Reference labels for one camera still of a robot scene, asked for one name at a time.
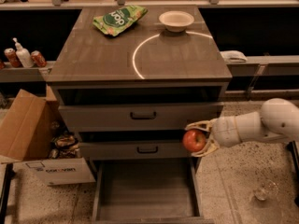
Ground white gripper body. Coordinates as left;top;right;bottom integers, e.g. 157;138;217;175
212;116;241;147

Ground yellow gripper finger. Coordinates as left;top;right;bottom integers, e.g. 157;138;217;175
192;134;220;157
185;119;215;133

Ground red apple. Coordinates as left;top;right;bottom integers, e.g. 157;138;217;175
182;129;206;152

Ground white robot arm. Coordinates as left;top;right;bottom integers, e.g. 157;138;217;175
182;98;299;157

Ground middle grey drawer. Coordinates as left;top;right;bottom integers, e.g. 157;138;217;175
79;140;192;160

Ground grey drawer cabinet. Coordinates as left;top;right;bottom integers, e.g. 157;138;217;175
46;5;233;173

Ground bottom open grey drawer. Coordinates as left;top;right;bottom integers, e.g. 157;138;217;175
92;158;215;224

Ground top grey drawer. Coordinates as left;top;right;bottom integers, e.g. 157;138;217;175
59;102;223;133

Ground black bar right edge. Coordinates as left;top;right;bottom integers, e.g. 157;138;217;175
287;141;299;207

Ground black bar edge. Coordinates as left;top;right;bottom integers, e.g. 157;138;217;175
0;163;14;224
287;141;299;207

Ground white folded cloth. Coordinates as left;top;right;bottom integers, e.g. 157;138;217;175
221;50;248;63

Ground clear glass on floor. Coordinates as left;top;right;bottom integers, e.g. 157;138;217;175
253;179;278;202

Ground grey low shelf right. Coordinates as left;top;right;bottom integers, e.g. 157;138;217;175
228;55;299;77

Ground grey low shelf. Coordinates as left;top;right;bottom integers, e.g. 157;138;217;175
228;55;299;77
0;61;55;83

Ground white paper bowl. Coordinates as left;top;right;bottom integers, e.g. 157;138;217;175
159;11;194;33

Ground green chip bag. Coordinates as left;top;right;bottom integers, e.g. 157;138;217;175
93;6;148;36

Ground snack packets in box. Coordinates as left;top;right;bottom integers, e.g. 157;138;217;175
49;132;79;159

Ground white printed cardboard box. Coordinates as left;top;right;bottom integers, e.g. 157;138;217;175
24;158;95;186

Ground brown cardboard box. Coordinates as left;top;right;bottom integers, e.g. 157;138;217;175
0;90;61;161

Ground red soda can right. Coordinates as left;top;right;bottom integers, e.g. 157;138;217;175
31;50;47;67

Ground red soda can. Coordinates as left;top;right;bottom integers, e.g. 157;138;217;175
4;48;21;68
31;50;47;67

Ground white pump bottle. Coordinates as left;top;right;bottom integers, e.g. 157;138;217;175
13;37;35;68

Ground red soda can left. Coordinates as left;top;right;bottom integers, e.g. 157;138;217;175
4;48;21;68

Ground grey low shelf left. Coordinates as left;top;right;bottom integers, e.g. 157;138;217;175
0;61;55;83

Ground black bar left edge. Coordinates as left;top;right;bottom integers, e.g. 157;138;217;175
0;163;14;224

